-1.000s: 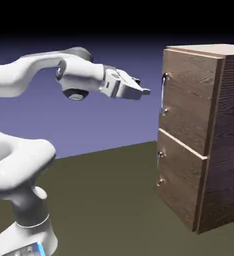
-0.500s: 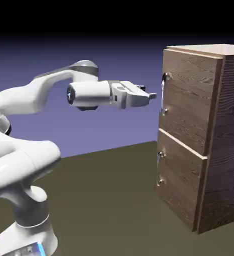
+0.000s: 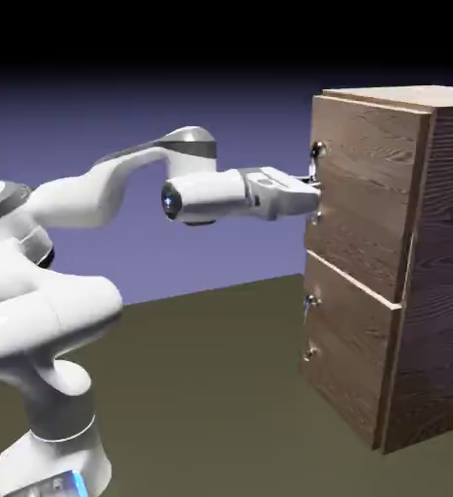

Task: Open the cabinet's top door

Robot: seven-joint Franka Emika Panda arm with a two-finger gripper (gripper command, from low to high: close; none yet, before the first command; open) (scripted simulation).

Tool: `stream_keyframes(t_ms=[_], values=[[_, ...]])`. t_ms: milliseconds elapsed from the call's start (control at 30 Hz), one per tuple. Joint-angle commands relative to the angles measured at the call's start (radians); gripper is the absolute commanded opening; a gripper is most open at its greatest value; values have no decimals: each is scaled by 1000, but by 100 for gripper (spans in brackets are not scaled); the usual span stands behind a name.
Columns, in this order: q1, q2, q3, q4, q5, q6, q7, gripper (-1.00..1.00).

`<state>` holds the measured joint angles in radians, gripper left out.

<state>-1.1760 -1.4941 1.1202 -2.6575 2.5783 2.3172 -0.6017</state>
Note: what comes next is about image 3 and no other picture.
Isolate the short curved metal handle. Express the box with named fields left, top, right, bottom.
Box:
left=302, top=293, right=323, bottom=363

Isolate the wooden cabinet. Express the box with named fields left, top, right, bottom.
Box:
left=298, top=84, right=453, bottom=455

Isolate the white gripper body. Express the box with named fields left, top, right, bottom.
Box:
left=257, top=166, right=323, bottom=222

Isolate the large wooden cabinet door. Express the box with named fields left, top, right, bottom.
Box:
left=303, top=94, right=438, bottom=305

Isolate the long curved metal handle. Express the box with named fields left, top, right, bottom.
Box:
left=307, top=140, right=328, bottom=228

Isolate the small wooden cabinet door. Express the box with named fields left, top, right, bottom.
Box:
left=298, top=248, right=404, bottom=450

